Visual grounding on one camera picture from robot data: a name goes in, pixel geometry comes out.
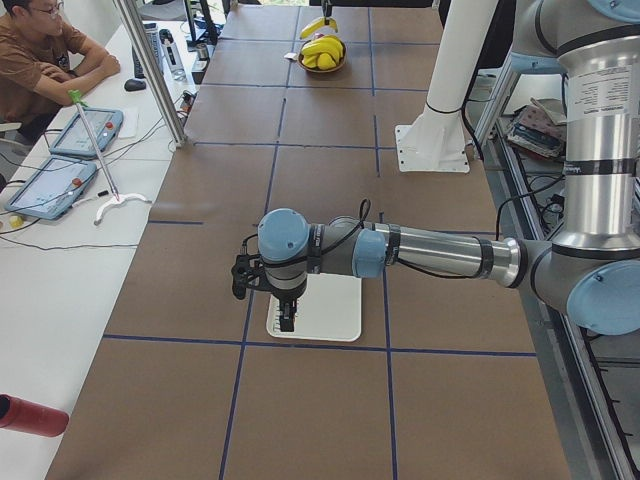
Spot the brown wicker basket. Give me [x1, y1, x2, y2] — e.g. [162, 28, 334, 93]
[297, 52, 346, 74]

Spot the stack of magazines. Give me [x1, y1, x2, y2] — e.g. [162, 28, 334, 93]
[506, 98, 567, 158]

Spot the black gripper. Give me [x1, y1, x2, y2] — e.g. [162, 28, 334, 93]
[265, 263, 306, 332]
[320, 0, 333, 16]

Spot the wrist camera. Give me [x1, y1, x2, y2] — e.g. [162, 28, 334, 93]
[231, 254, 267, 300]

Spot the black computer mouse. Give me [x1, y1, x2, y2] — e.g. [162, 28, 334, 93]
[123, 78, 147, 92]

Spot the aluminium frame post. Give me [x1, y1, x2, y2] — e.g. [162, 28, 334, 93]
[114, 0, 187, 148]

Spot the yellow pear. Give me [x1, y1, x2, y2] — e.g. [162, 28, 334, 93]
[316, 53, 337, 71]

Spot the steel cup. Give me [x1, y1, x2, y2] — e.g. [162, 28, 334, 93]
[195, 43, 209, 61]

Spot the near blue teach pendant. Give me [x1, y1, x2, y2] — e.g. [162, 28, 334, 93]
[5, 155, 97, 220]

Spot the seated person brown shirt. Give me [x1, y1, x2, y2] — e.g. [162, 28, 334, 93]
[1, 1, 121, 143]

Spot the far blue teach pendant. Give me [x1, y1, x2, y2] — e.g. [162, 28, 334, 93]
[49, 108, 124, 159]

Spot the yellow banana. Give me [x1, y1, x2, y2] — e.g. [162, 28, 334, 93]
[299, 17, 338, 40]
[301, 35, 345, 63]

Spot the metal rod white stand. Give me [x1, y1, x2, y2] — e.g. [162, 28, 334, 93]
[68, 90, 152, 226]

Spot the blue teach pendant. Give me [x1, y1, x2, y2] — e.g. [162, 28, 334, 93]
[5, 155, 97, 220]
[49, 108, 124, 159]

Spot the red bottle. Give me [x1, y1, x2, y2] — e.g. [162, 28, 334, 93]
[1, 394, 69, 437]

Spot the cream bear tray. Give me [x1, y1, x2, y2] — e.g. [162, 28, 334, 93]
[266, 274, 362, 342]

